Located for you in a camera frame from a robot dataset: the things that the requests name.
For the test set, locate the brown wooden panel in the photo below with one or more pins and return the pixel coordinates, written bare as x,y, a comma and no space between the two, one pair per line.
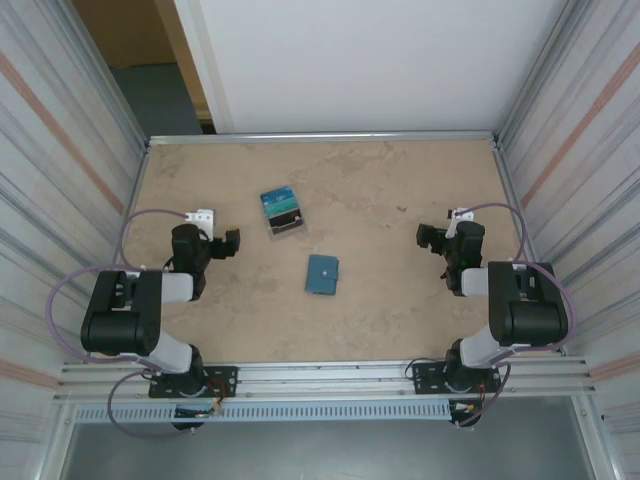
125,30

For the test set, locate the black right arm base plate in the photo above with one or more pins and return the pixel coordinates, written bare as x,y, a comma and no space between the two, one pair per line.
425,377

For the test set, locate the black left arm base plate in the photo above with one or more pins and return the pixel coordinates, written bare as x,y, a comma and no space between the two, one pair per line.
222,380

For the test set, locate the teal VIP card stack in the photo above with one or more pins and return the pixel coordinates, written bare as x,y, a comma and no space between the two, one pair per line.
281,205

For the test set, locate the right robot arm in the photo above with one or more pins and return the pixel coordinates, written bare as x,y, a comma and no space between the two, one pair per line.
530,310

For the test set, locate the aluminium table edge rail short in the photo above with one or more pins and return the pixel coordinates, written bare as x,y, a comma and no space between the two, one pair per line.
137,185
507,185

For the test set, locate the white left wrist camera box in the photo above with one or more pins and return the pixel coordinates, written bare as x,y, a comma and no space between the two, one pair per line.
204,220

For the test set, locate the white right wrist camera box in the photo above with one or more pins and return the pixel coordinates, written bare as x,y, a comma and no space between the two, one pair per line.
460,218

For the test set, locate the black VIP card stack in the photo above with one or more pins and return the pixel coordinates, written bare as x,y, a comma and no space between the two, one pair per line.
285,222

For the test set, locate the aluminium mounting rail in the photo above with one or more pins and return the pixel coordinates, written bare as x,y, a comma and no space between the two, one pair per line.
325,375

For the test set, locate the teal leather card holder wallet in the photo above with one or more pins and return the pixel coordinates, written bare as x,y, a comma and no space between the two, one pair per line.
322,275

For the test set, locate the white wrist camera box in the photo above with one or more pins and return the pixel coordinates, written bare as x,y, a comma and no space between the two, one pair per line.
460,218
204,220

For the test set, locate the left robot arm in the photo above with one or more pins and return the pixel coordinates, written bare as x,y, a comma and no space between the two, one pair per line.
120,320

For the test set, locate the aluminium table edge rail long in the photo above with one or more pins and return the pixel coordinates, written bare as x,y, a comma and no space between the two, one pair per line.
325,137

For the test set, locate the blue VIP card stack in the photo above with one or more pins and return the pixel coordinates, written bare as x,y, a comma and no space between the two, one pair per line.
278,194

